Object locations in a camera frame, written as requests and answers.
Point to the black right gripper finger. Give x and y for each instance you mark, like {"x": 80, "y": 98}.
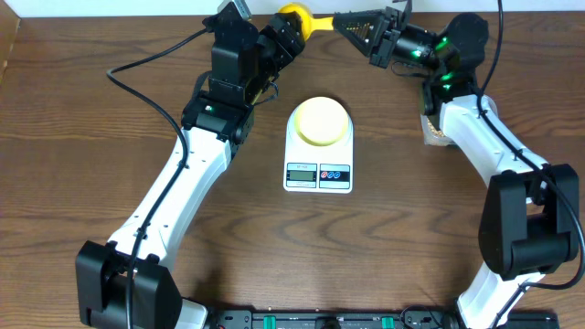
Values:
{"x": 362, "y": 29}
{"x": 402, "y": 5}

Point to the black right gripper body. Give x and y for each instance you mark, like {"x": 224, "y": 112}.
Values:
{"x": 415, "y": 46}

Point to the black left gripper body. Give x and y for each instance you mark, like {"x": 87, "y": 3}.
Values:
{"x": 269, "y": 59}

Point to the yellow measuring scoop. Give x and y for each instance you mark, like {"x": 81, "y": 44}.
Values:
{"x": 309, "y": 23}

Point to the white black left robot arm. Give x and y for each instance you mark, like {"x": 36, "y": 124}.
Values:
{"x": 127, "y": 282}

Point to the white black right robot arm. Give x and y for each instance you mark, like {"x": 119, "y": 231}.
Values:
{"x": 530, "y": 224}

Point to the yellow plastic bowl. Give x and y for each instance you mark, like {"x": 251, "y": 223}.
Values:
{"x": 320, "y": 121}

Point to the white digital kitchen scale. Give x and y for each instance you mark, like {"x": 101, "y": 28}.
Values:
{"x": 318, "y": 169}

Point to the clear plastic container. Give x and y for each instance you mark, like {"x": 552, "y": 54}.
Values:
{"x": 432, "y": 136}

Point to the soybeans pile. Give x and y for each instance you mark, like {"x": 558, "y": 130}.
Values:
{"x": 435, "y": 132}

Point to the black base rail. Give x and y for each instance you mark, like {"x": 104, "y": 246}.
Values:
{"x": 412, "y": 318}

